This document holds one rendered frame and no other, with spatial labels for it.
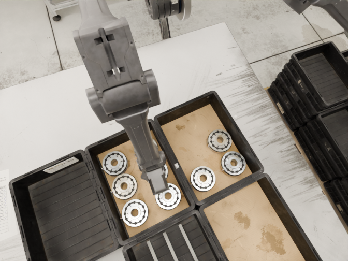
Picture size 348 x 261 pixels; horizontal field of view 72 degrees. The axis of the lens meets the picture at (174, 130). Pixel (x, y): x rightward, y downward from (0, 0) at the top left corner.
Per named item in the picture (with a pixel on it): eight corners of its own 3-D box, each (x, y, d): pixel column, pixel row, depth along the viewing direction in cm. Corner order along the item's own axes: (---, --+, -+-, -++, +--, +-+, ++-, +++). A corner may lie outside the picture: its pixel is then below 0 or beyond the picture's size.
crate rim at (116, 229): (85, 149, 96) (83, 147, 94) (152, 119, 101) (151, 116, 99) (121, 246, 84) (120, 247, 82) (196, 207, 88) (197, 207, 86)
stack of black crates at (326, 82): (265, 89, 193) (291, 53, 150) (298, 78, 196) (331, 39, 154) (290, 132, 180) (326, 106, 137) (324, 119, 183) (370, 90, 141)
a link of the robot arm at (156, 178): (162, 148, 73) (135, 158, 71) (175, 185, 69) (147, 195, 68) (163, 156, 84) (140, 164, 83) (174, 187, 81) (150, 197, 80)
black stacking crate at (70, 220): (26, 185, 101) (8, 181, 90) (92, 155, 105) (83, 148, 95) (52, 283, 88) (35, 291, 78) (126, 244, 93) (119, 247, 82)
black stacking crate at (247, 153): (154, 127, 110) (152, 117, 99) (210, 102, 114) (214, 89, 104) (194, 207, 98) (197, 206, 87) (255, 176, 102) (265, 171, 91)
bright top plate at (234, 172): (216, 159, 100) (216, 159, 99) (235, 147, 102) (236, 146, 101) (230, 179, 97) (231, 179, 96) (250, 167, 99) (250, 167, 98)
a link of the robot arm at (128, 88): (143, 24, 29) (61, 47, 28) (161, 104, 39) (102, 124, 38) (97, -52, 57) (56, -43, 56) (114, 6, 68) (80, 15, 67)
